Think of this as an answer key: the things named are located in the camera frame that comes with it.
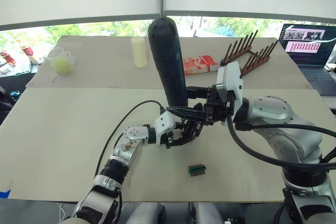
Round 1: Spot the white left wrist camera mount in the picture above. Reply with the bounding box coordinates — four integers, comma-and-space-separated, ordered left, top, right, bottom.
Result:
153, 111, 175, 147

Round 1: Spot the red snack package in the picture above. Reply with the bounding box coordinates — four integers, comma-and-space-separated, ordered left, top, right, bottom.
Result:
182, 55, 220, 76

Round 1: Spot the thin white cable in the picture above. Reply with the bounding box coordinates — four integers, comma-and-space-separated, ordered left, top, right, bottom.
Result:
57, 201, 68, 220

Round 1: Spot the yellow tennis ball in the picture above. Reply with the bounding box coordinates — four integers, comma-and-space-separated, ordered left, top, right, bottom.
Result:
52, 58, 72, 74

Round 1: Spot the black device with teal part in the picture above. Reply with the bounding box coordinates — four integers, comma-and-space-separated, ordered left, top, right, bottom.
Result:
0, 85, 22, 120

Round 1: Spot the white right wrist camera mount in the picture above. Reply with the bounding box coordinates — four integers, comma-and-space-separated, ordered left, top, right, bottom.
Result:
212, 60, 244, 122

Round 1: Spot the grey rounded shape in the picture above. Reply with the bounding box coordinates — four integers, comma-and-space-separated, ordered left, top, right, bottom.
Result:
125, 201, 166, 224

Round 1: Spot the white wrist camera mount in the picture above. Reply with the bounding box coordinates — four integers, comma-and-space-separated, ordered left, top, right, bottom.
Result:
153, 111, 175, 147
212, 60, 244, 122

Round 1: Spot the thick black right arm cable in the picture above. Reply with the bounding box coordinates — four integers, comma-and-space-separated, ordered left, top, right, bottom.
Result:
226, 98, 336, 173

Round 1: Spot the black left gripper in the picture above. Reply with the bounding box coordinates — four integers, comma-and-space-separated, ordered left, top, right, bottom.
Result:
160, 105, 208, 150

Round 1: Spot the red white snack packet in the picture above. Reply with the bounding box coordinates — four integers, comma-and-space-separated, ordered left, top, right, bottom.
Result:
0, 50, 18, 74
18, 42, 40, 65

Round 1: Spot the open dark laptop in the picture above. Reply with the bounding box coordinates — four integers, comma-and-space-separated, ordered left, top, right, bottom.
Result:
278, 23, 336, 97

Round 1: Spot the small green brown finger piece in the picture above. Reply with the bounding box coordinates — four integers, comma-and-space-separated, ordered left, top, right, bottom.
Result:
187, 164, 207, 177

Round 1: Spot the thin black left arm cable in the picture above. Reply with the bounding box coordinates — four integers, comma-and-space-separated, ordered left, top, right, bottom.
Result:
94, 100, 166, 180

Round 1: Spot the clear plastic measuring cup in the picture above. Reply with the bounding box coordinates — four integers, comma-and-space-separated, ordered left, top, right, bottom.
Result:
46, 46, 77, 77

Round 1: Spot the brown wooden peg rack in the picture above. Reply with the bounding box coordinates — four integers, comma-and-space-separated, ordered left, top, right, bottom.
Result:
219, 30, 278, 77

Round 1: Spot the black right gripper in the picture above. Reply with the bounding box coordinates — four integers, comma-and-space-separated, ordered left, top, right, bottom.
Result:
186, 85, 236, 126

